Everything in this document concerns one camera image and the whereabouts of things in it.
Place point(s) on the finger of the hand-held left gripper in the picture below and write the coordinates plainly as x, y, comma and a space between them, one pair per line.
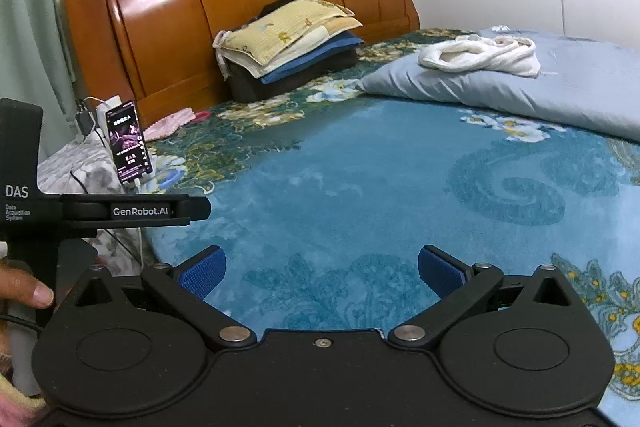
195, 208

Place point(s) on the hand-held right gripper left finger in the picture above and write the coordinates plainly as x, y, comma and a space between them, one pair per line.
205, 274

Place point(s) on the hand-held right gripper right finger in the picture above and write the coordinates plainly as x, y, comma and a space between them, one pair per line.
440, 274

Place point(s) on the white knit sweater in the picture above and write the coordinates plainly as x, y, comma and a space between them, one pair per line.
480, 54

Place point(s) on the person's left hand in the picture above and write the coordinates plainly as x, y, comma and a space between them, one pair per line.
30, 292

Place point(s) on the grey patterned cloth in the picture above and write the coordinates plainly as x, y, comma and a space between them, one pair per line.
70, 172

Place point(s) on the black charger plug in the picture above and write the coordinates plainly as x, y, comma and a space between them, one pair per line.
84, 121

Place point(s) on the pink knit cloth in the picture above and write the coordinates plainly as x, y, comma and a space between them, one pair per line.
167, 124

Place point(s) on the black patterned box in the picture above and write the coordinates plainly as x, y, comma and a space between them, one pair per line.
127, 142

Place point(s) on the white phone stand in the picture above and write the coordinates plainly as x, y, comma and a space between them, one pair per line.
107, 112

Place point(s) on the light green curtain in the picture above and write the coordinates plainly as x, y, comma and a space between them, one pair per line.
25, 32

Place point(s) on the blue floral blanket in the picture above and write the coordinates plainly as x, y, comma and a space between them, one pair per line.
350, 182

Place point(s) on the cream pillow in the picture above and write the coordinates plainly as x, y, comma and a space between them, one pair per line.
245, 63

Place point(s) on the wooden headboard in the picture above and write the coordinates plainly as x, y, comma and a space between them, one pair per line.
150, 32

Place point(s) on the light blue daisy quilt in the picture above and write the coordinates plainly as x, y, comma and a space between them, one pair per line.
500, 92

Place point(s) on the blue folded cloth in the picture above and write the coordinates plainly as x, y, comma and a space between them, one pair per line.
310, 54

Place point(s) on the yellow patterned pillow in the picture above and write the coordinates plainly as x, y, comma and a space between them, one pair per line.
285, 32

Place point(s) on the black cloth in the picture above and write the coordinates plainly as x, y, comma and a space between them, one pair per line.
280, 4

